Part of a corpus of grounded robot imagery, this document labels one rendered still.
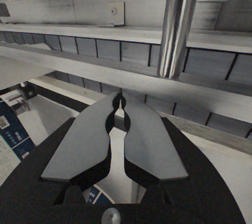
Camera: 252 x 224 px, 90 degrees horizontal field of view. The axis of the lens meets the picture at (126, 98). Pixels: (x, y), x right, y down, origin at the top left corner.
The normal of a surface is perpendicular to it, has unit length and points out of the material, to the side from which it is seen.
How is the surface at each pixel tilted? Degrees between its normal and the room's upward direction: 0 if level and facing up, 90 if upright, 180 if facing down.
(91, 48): 0
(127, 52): 0
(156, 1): 0
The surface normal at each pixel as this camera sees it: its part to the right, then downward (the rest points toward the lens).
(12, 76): 0.84, 0.47
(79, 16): -0.49, 0.47
